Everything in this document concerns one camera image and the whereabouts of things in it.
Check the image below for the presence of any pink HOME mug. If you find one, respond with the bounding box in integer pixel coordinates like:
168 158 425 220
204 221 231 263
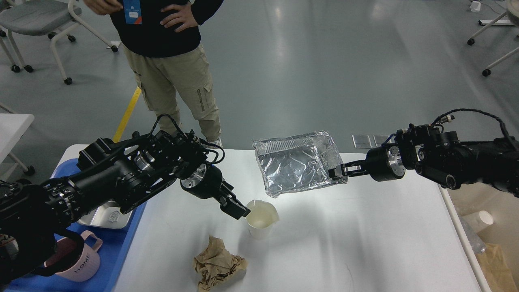
44 230 103 281

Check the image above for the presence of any grey office chair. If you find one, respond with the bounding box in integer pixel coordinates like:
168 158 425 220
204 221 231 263
0 0 118 85

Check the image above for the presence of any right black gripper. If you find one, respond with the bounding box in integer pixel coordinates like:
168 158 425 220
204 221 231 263
328 146 405 182

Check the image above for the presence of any white paper cup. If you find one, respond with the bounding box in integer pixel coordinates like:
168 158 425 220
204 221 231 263
245 200 280 240

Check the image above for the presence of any aluminium foil container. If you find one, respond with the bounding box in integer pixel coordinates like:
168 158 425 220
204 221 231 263
252 131 348 198

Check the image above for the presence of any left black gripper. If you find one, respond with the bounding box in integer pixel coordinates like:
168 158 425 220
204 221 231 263
180 164 251 220

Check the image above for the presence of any white cup in bin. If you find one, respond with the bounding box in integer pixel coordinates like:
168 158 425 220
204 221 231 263
462 210 494 234

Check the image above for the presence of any brown paper in bin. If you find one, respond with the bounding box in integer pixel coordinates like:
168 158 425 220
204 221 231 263
475 243 518 292

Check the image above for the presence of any person in black sweater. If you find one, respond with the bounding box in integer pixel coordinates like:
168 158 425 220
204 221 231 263
109 0 223 148

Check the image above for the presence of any blue plastic tray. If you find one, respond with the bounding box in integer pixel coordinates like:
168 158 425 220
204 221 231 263
6 158 148 292

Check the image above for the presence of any crumpled brown paper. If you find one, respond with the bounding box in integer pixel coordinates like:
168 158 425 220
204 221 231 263
193 235 249 292

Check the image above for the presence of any person's left hand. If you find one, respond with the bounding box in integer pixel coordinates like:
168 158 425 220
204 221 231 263
161 2 199 32

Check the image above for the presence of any silver floor plate left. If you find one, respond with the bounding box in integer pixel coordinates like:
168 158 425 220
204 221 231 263
352 135 373 148

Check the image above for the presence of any white plastic bin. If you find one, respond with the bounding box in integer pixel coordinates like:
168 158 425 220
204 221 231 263
440 183 519 292

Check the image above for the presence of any white side table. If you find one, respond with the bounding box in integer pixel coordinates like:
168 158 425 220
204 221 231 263
0 113 35 177

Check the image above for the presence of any white chair base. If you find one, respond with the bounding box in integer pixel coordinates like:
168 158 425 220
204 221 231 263
467 0 519 78

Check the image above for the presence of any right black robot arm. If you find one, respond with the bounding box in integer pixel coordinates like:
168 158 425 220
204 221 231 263
328 109 519 197

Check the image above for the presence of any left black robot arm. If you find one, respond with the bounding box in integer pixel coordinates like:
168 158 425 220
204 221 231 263
0 114 250 284

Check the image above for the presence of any square stainless steel dish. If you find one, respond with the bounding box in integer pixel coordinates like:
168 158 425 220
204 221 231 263
77 201 133 230

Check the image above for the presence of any blue ID badge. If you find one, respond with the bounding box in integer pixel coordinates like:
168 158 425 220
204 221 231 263
123 0 142 25

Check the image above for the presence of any person's right hand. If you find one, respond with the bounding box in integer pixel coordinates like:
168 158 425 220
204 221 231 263
84 0 124 15

